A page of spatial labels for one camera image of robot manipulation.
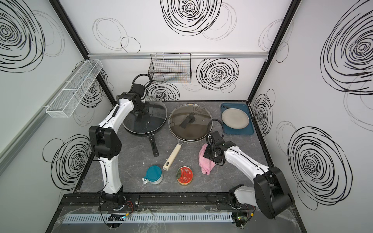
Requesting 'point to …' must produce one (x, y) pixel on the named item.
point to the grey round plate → (235, 118)
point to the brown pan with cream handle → (180, 141)
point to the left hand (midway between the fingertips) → (143, 108)
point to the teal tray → (248, 129)
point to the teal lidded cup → (154, 175)
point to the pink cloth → (207, 164)
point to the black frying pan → (150, 136)
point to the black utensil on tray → (225, 107)
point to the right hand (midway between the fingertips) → (206, 156)
